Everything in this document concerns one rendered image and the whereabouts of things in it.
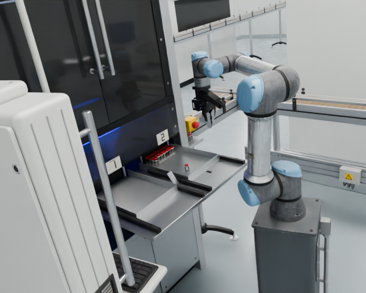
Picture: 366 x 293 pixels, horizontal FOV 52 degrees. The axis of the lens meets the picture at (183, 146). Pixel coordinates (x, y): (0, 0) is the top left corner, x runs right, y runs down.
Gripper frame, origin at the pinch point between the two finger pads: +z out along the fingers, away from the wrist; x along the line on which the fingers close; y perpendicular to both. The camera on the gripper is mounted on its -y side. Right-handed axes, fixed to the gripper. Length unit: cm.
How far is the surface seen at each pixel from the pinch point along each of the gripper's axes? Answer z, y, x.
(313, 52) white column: -3, 8, -144
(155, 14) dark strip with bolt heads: -52, 28, -3
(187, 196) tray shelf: 21.6, -5.5, 29.8
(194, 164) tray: 21.4, 10.5, 3.8
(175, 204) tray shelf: 21.6, -4.4, 37.0
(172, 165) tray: 21.4, 20.6, 9.8
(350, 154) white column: 77, -22, -144
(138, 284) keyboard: 27, -20, 75
